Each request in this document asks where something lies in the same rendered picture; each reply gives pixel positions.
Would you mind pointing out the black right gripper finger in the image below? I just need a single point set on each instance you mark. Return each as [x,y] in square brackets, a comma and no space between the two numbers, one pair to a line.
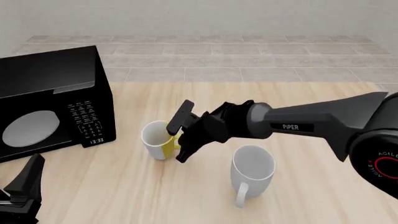
[188,151]

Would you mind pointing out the yellow and white mug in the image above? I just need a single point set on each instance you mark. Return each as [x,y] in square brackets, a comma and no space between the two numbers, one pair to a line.
[155,142]

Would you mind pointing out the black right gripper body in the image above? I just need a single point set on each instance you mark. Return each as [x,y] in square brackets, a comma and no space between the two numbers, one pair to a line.
[208,128]

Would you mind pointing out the black microwave oven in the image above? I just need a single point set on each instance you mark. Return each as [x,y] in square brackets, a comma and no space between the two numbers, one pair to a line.
[46,77]

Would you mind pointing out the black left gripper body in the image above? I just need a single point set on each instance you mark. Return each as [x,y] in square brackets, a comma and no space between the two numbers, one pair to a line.
[18,211]

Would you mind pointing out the grey and black right robot arm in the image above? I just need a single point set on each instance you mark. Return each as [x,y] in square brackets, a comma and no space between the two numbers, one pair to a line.
[311,126]

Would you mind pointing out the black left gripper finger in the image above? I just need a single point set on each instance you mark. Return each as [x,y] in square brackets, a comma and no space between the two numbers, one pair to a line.
[29,179]

